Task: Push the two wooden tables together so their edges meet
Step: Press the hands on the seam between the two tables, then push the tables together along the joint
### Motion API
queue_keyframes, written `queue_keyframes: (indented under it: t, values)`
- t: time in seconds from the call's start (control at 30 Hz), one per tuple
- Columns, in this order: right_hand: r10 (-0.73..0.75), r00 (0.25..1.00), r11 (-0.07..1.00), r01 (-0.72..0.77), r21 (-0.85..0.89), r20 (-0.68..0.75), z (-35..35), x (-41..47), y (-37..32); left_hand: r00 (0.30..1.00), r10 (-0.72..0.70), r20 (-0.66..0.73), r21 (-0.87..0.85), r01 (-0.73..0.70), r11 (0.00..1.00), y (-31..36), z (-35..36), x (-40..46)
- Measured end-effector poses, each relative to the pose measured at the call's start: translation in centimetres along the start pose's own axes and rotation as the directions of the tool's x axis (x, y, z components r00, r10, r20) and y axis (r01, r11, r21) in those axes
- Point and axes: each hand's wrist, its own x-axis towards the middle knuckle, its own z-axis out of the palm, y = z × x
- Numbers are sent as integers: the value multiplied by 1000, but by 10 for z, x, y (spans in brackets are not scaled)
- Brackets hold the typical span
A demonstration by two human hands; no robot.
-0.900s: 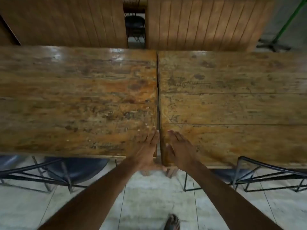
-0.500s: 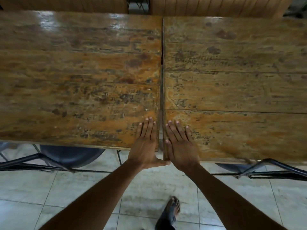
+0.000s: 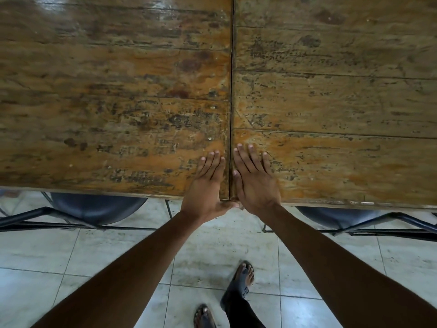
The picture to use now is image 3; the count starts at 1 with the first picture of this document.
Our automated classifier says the dark grey sandal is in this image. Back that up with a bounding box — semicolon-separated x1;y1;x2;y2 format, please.
221;260;255;306
193;304;217;328

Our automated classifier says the black trouser leg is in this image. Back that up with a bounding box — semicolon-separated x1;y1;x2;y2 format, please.
221;290;266;328

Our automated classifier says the person's left forearm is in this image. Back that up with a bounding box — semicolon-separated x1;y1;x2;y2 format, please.
30;210;205;328

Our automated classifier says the dark blue stool seat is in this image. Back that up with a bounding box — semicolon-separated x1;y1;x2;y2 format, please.
296;206;388;230
51;192;148;226

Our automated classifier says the person's right forearm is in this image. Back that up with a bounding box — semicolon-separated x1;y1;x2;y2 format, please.
262;203;437;328

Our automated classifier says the person's right hand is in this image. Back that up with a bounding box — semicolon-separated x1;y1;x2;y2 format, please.
232;143;282;220

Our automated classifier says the black metal stool frame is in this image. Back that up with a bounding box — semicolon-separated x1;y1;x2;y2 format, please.
262;212;437;242
0;192;173;233

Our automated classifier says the person's left hand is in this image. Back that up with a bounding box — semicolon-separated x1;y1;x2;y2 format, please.
180;150;240;225

